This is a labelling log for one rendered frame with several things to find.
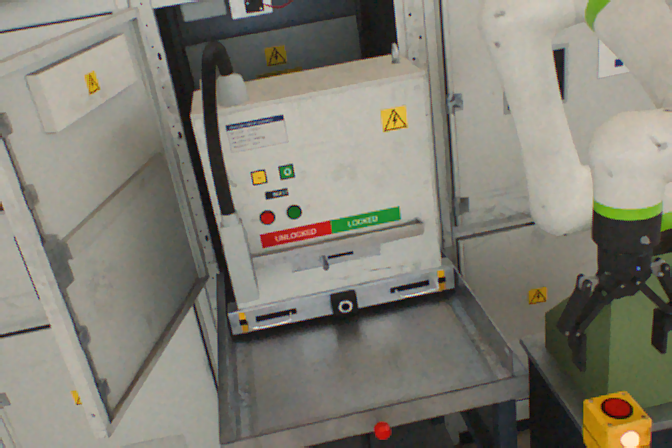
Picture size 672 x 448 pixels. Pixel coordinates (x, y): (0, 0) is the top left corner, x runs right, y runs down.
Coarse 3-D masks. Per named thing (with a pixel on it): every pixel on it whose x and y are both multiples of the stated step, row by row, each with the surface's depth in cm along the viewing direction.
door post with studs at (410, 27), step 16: (400, 0) 166; (416, 0) 166; (400, 16) 167; (416, 16) 167; (400, 32) 169; (416, 32) 169; (400, 48) 171; (416, 48) 171; (416, 64) 173; (432, 144) 183; (448, 416) 225
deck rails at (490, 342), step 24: (456, 288) 161; (456, 312) 154; (480, 312) 145; (240, 336) 158; (480, 336) 145; (240, 360) 150; (504, 360) 135; (240, 384) 142; (240, 408) 136; (240, 432) 129
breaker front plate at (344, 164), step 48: (336, 96) 138; (384, 96) 139; (288, 144) 140; (336, 144) 142; (384, 144) 144; (240, 192) 143; (288, 192) 145; (336, 192) 147; (384, 192) 148; (432, 192) 150; (432, 240) 155; (288, 288) 155
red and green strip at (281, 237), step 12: (360, 216) 150; (372, 216) 150; (384, 216) 151; (396, 216) 151; (300, 228) 149; (312, 228) 149; (324, 228) 150; (336, 228) 150; (348, 228) 151; (264, 240) 149; (276, 240) 149; (288, 240) 150
